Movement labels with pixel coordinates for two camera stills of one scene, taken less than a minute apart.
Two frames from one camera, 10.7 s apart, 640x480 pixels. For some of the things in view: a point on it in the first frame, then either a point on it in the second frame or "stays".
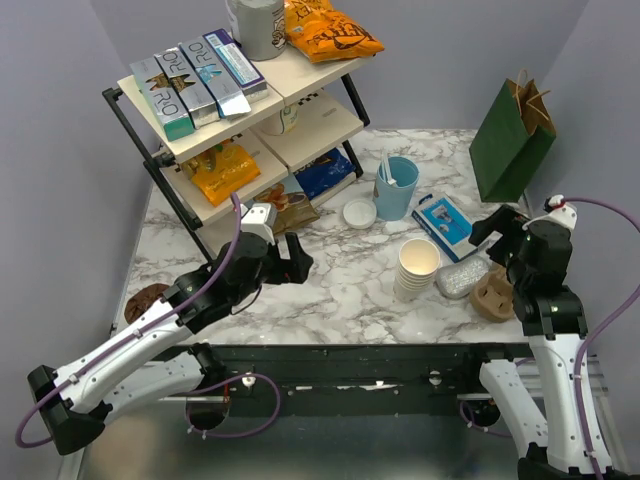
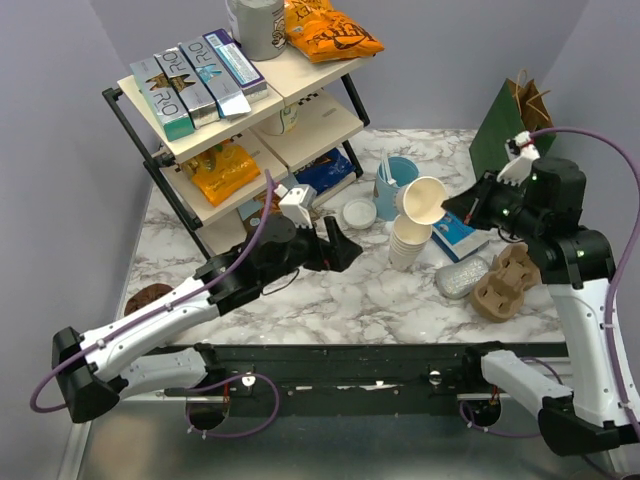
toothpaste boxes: [228, 95] stays
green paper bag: [513, 141] stays
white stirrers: [386, 170] stays
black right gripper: [507, 221] to [470, 205]
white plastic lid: [359, 213] stays
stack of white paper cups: [417, 266] to [407, 242]
